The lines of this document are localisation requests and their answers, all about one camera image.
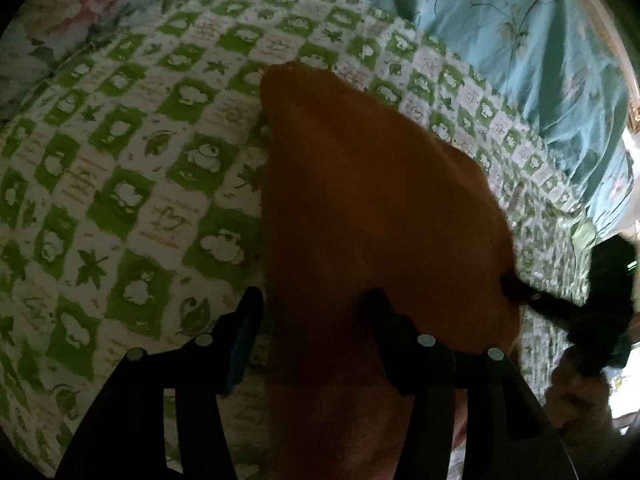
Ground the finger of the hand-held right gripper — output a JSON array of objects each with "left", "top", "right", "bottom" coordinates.
[{"left": 501, "top": 269, "right": 581, "bottom": 313}]

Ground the green checkered printed blanket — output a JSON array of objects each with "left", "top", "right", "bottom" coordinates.
[{"left": 0, "top": 0, "right": 596, "bottom": 480}]

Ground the person's right hand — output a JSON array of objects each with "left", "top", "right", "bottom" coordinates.
[{"left": 544, "top": 317, "right": 640, "bottom": 431}]

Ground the pink floral pillow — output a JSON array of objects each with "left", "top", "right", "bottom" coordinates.
[{"left": 0, "top": 0, "right": 213, "bottom": 121}]

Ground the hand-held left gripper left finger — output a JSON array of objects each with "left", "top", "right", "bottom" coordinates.
[{"left": 52, "top": 287, "right": 264, "bottom": 480}]

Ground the teal floral quilt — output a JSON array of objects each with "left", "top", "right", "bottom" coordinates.
[{"left": 245, "top": 0, "right": 638, "bottom": 231}]

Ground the orange knitted sweater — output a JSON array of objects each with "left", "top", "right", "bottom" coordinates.
[{"left": 259, "top": 60, "right": 527, "bottom": 480}]

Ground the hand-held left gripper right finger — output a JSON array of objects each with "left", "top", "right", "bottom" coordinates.
[{"left": 369, "top": 288, "right": 576, "bottom": 480}]

